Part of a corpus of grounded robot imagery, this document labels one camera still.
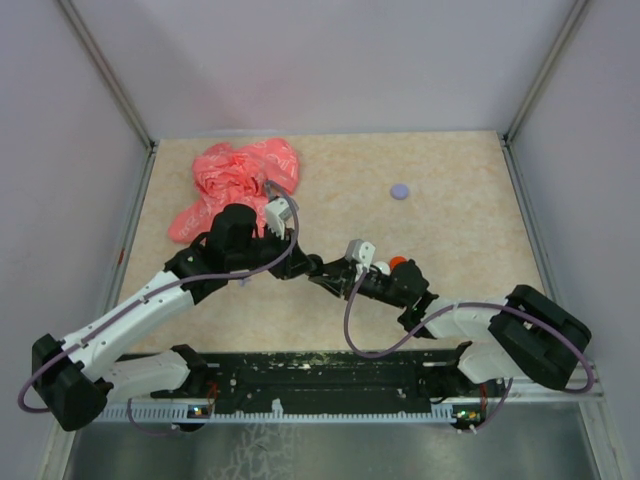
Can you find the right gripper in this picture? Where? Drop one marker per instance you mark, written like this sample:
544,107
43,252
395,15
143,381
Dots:
336,277

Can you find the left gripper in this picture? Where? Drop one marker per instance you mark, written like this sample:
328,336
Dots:
294,265

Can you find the white round charging case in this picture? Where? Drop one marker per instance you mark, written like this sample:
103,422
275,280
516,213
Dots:
383,267

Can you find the orange charging case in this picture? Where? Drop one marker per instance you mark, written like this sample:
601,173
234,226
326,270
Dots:
397,260

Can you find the black round charging case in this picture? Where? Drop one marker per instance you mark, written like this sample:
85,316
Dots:
315,262

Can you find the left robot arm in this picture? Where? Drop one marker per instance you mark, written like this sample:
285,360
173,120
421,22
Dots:
80,374

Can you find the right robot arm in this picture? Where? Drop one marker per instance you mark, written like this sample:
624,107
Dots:
523,334

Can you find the purple round charging case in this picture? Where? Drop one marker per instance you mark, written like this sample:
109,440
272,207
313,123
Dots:
399,191

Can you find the crumpled pink cloth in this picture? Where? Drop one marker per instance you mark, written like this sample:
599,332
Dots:
225,175

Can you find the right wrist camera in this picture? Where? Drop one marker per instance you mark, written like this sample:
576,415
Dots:
360,253

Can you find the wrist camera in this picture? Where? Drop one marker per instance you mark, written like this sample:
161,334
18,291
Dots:
277,212
360,253

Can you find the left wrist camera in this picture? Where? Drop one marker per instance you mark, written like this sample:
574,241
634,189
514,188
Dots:
277,212

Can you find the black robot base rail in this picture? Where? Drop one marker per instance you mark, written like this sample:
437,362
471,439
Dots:
324,382

